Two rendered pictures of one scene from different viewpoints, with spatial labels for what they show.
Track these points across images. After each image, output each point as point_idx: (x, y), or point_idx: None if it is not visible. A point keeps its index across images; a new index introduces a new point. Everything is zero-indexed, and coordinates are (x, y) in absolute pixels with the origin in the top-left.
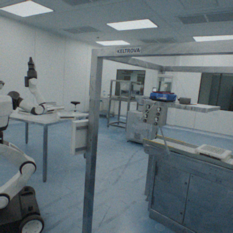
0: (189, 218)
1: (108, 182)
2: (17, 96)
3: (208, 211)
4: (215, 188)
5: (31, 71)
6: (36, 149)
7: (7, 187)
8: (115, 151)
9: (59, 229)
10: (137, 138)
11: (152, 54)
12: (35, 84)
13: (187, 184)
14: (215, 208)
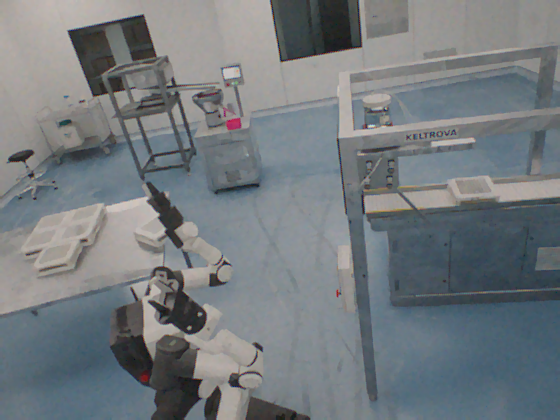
0: (456, 282)
1: (286, 291)
2: (172, 273)
3: (481, 263)
4: (488, 234)
5: (171, 212)
6: (79, 314)
7: (235, 418)
8: (222, 226)
9: (320, 407)
10: (234, 179)
11: (483, 136)
12: (197, 234)
13: (448, 244)
14: (490, 255)
